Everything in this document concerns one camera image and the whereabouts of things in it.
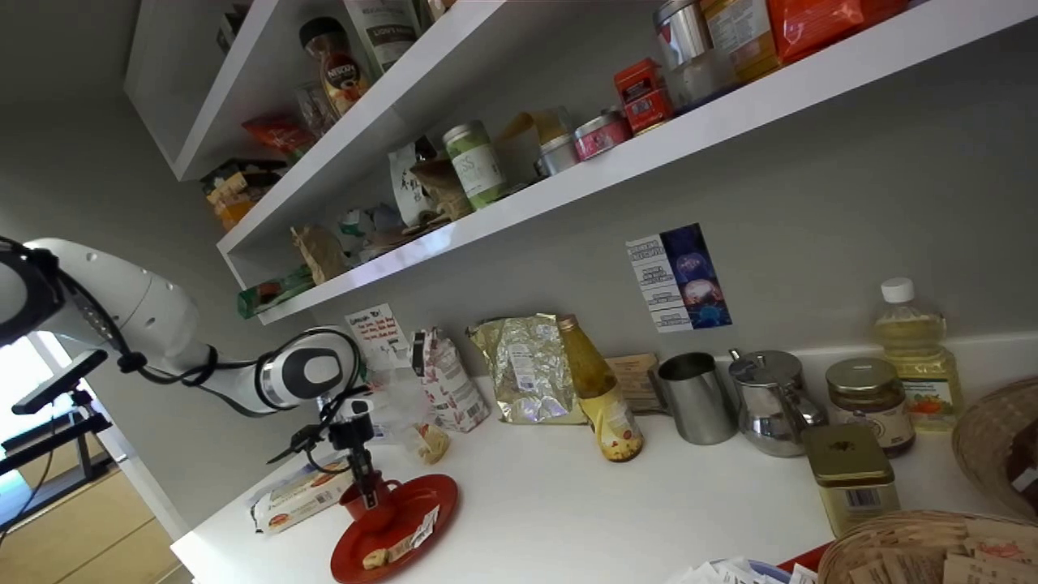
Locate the yellow snack bag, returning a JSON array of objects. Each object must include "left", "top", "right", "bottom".
[{"left": 560, "top": 313, "right": 645, "bottom": 465}]

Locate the blue white wall leaflet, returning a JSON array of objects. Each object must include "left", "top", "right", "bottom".
[{"left": 627, "top": 225, "right": 734, "bottom": 333}]

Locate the red plate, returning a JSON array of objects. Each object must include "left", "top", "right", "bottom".
[{"left": 332, "top": 473, "right": 461, "bottom": 584}]

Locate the brown small box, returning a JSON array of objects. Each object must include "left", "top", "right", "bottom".
[{"left": 611, "top": 354, "right": 662, "bottom": 415}]

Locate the white red wall note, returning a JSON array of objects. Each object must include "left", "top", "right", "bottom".
[{"left": 343, "top": 303, "right": 413, "bottom": 368}]

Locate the white wall shelf unit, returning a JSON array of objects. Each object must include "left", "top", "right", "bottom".
[{"left": 119, "top": 0, "right": 1038, "bottom": 330}]

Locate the wooden cabinet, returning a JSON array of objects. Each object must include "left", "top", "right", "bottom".
[{"left": 0, "top": 473, "right": 185, "bottom": 584}]

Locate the gold foil bag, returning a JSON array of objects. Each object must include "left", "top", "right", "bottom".
[{"left": 466, "top": 311, "right": 581, "bottom": 423}]

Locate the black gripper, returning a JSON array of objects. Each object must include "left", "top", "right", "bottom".
[{"left": 293, "top": 394, "right": 382, "bottom": 510}]

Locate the small food piece on plate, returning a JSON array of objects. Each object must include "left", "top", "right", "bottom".
[{"left": 362, "top": 548, "right": 388, "bottom": 572}]

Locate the black camera stand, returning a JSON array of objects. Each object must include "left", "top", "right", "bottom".
[{"left": 0, "top": 349, "right": 114, "bottom": 533}]

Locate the steel cup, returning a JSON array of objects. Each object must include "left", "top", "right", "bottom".
[{"left": 659, "top": 354, "right": 735, "bottom": 444}]

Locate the steel lidded pot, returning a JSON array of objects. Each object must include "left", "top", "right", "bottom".
[{"left": 728, "top": 349, "right": 826, "bottom": 458}]

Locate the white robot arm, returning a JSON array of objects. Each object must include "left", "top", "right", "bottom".
[{"left": 0, "top": 237, "right": 377, "bottom": 501}]

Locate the glass jar gold lid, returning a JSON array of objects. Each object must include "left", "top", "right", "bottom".
[{"left": 823, "top": 355, "right": 914, "bottom": 453}]

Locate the dark jar upper shelf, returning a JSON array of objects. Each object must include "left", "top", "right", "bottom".
[{"left": 299, "top": 15, "right": 366, "bottom": 117}]

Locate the red box on shelf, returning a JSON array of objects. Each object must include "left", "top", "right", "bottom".
[{"left": 614, "top": 57, "right": 674, "bottom": 134}]

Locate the white flat carton box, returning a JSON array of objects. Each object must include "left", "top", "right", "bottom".
[{"left": 248, "top": 466, "right": 354, "bottom": 534}]

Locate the silver can upper shelf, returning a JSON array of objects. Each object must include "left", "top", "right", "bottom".
[{"left": 653, "top": 0, "right": 728, "bottom": 106}]

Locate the gold tin box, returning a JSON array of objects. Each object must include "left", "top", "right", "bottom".
[{"left": 805, "top": 422, "right": 898, "bottom": 534}]

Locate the small white tin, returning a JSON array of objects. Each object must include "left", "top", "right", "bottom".
[{"left": 539, "top": 136, "right": 578, "bottom": 174}]

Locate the cooking oil bottle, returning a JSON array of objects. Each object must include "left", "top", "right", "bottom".
[{"left": 874, "top": 275, "right": 964, "bottom": 432}]

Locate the wicker basket right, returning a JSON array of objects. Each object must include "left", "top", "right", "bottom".
[{"left": 951, "top": 376, "right": 1038, "bottom": 522}]

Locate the red pink tin can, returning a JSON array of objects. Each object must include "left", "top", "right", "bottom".
[{"left": 573, "top": 112, "right": 627, "bottom": 157}]

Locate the orange red bag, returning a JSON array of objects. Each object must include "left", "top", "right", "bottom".
[{"left": 766, "top": 0, "right": 909, "bottom": 63}]

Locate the wicker basket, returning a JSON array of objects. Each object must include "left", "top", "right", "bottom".
[
  {"left": 951, "top": 376, "right": 1038, "bottom": 522},
  {"left": 819, "top": 513, "right": 1038, "bottom": 584}
]

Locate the wicker basket front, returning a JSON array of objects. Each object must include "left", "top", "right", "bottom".
[{"left": 819, "top": 513, "right": 1038, "bottom": 584}]

